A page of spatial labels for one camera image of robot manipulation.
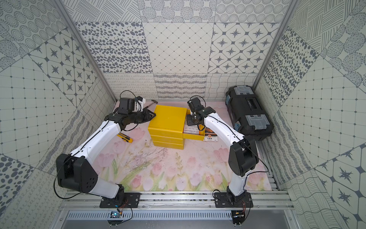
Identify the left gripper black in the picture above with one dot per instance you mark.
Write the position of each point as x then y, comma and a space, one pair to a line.
144, 116

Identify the yellow top drawer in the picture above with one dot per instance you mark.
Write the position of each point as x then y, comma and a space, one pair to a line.
192, 132

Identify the yellow plastic drawer cabinet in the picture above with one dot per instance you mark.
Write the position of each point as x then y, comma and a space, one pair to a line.
166, 129

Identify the orange white seed bag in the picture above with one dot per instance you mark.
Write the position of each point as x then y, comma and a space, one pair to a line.
210, 136

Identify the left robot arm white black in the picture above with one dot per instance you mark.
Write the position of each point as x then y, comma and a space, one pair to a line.
75, 171

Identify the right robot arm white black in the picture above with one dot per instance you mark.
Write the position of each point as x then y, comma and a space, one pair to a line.
242, 155

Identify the yellow black utility knife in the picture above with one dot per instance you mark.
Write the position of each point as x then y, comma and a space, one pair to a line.
125, 137

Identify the black plastic toolbox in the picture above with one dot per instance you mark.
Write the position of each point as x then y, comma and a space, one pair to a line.
246, 113

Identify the hammer with black handle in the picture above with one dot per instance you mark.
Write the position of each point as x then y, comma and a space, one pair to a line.
152, 103

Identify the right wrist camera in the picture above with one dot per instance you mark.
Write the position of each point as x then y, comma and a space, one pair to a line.
195, 105

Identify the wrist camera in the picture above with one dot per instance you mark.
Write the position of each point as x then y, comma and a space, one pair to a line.
129, 105
195, 105

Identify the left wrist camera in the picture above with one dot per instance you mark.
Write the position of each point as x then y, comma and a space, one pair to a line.
129, 105

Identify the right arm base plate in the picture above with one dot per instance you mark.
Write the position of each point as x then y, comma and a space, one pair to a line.
228, 200

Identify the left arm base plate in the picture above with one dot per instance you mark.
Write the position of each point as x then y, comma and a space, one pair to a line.
129, 199

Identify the white slotted cable duct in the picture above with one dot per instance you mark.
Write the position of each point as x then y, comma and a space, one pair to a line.
151, 215

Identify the aluminium frame rail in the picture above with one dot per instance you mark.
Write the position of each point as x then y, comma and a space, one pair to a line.
185, 200

